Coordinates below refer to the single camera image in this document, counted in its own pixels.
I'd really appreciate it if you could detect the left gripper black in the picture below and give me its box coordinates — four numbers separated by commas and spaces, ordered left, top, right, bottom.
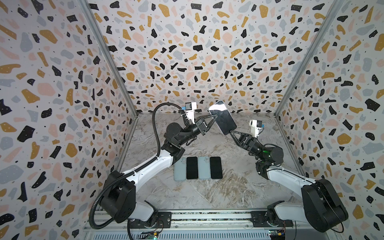
177, 116, 218, 149

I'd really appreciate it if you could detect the white phone case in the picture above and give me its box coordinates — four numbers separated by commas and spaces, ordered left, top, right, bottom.
208, 100, 238, 136

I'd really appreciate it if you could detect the black phone blue back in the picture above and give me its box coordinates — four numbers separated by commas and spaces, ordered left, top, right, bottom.
186, 157, 199, 180

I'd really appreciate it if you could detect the light green phone case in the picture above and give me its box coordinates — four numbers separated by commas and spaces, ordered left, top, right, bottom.
198, 157, 211, 180
174, 157, 187, 182

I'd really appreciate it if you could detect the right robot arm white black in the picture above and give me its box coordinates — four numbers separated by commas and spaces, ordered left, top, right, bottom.
230, 131, 349, 233

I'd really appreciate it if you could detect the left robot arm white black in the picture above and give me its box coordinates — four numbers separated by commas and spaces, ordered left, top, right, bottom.
89, 114, 218, 230

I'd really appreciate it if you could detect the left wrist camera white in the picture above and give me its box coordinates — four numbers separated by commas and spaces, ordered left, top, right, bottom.
182, 102, 197, 124

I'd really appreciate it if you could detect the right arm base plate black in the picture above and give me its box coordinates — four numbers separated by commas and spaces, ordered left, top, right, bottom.
250, 210, 294, 228

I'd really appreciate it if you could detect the white ribbed cable tray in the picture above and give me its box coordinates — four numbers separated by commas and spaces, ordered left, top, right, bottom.
116, 230, 272, 240

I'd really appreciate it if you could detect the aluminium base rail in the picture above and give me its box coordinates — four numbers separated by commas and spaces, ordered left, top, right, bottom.
80, 209, 343, 240

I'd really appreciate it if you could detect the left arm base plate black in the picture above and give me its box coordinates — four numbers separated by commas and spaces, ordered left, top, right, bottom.
130, 211, 172, 229

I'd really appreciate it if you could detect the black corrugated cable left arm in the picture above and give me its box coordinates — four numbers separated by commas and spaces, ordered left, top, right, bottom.
88, 102, 188, 230

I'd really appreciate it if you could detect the right corner aluminium post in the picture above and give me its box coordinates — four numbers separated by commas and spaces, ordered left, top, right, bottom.
274, 0, 343, 119

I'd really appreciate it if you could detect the corner aluminium post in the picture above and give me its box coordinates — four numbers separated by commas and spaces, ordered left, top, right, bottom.
78, 0, 138, 119
274, 0, 343, 119

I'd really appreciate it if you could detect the left corner aluminium post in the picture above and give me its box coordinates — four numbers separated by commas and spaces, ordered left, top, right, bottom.
78, 0, 138, 119

